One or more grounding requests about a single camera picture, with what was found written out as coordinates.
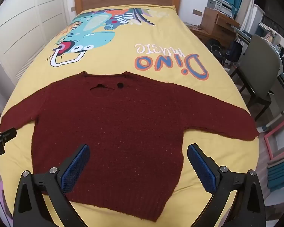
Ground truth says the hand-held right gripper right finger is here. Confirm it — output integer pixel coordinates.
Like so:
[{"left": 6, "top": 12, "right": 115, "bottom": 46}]
[{"left": 187, "top": 143, "right": 267, "bottom": 227}]

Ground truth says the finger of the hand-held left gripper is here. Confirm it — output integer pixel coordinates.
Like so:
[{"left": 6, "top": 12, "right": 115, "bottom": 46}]
[{"left": 0, "top": 128, "right": 17, "bottom": 147}]

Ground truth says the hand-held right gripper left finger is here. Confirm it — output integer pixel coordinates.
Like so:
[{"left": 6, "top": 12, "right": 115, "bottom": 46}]
[{"left": 12, "top": 144, "right": 90, "bottom": 227}]

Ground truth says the dark red knit sweater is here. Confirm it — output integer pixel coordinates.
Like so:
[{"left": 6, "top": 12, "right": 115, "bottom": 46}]
[{"left": 0, "top": 71, "right": 259, "bottom": 222}]

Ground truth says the yellow printed bed sheet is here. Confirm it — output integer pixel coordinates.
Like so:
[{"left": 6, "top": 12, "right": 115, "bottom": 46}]
[{"left": 0, "top": 4, "right": 259, "bottom": 227}]

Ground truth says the stack of teal mats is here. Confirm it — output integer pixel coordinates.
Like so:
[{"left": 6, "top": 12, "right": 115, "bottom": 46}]
[{"left": 266, "top": 151, "right": 284, "bottom": 190}]

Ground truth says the white wardrobe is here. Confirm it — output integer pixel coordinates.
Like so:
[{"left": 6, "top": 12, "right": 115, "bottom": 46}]
[{"left": 0, "top": 0, "right": 76, "bottom": 87}]

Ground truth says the black backpack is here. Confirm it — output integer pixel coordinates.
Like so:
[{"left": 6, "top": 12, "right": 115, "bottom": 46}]
[{"left": 205, "top": 39, "right": 228, "bottom": 65}]

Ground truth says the grey upholstered chair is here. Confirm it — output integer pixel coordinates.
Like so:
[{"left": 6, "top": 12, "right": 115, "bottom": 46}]
[{"left": 229, "top": 34, "right": 284, "bottom": 121}]

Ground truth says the wooden drawer cabinet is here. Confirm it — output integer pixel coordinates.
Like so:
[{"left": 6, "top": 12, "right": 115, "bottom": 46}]
[{"left": 200, "top": 7, "right": 240, "bottom": 50}]

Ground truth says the grey printer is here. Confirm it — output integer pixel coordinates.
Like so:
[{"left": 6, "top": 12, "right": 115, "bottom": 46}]
[{"left": 207, "top": 0, "right": 237, "bottom": 19}]

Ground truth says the pink picture frame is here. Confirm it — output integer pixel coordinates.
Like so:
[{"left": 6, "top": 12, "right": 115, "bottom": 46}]
[{"left": 263, "top": 117, "right": 284, "bottom": 160}]

